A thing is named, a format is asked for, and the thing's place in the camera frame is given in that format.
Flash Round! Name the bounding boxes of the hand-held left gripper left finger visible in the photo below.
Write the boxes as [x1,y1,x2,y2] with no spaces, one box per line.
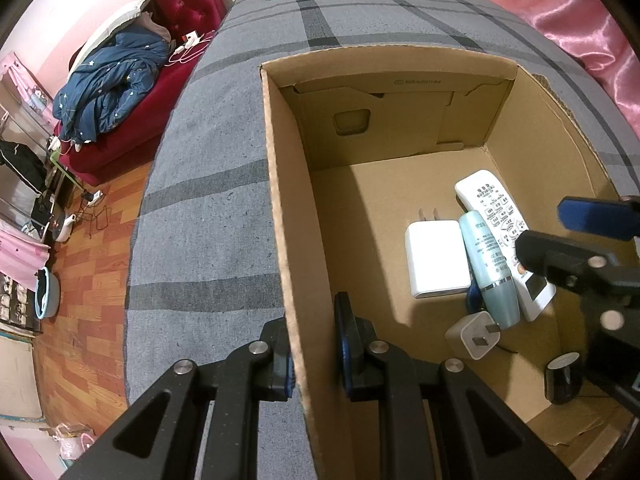
[60,310,296,480]

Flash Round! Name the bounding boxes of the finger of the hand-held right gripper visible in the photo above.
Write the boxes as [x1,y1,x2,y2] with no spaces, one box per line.
[514,230,640,347]
[557,194,640,242]

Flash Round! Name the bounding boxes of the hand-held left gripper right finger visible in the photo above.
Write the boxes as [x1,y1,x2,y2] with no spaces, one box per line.
[333,291,576,480]

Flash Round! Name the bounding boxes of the black round can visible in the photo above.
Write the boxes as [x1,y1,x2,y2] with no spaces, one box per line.
[544,353,584,405]

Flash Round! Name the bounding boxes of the teal bottle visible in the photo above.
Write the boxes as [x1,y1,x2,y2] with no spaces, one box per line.
[458,211,521,330]

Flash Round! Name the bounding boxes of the white remote control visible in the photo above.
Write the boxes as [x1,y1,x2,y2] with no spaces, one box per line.
[454,170,557,322]

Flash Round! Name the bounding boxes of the blue round tag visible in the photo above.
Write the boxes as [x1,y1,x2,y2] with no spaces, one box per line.
[464,280,484,314]

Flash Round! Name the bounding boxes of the small white charger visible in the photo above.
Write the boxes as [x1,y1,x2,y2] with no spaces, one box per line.
[444,310,502,361]

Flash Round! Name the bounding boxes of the large white charger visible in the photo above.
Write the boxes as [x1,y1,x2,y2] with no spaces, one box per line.
[404,206,473,300]

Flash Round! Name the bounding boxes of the cardboard box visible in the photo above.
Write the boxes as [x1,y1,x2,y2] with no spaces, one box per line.
[258,42,640,480]

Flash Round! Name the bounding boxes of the grey plaid blanket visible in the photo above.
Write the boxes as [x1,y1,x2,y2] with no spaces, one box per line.
[122,0,640,480]

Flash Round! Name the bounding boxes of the pink satin curtain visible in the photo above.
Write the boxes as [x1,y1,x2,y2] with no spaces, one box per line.
[492,0,640,132]

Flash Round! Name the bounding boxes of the pink plastic bag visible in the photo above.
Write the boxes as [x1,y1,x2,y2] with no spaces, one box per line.
[51,421,96,462]

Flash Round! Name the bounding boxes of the teal basin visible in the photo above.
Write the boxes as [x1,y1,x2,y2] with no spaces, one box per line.
[33,267,62,319]

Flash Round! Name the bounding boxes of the white kettle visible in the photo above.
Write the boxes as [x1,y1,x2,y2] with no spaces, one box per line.
[54,212,79,242]

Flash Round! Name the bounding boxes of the pink printed cloth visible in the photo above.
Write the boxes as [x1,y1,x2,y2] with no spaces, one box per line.
[0,224,54,286]

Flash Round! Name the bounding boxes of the red sofa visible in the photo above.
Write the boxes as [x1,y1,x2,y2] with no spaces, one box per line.
[52,0,232,189]

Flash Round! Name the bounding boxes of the blue star-print quilt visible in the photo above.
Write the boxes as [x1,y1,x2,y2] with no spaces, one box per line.
[52,30,174,144]

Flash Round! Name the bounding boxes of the brown cloth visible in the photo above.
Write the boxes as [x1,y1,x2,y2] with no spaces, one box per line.
[137,9,174,41]

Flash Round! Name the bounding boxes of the white pillow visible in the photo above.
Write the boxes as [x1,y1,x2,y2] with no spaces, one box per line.
[69,0,156,74]

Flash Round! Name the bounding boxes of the white charging cables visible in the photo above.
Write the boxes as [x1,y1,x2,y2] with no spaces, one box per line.
[167,31,217,66]

